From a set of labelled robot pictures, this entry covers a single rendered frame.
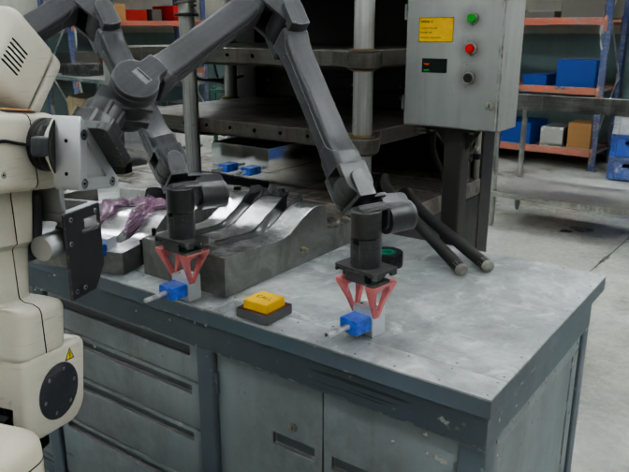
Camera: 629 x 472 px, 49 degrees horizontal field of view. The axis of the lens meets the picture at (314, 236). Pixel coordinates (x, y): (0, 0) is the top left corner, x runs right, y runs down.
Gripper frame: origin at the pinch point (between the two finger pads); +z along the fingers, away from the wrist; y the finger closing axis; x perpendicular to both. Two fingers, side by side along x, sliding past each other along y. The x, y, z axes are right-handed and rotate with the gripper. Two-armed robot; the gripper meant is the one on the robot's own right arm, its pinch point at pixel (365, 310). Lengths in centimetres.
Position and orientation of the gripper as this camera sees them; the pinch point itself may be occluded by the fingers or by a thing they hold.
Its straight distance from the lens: 130.3
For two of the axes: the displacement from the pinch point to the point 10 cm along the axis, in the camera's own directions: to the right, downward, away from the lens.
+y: -6.9, -2.0, 6.9
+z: 0.1, 9.6, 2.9
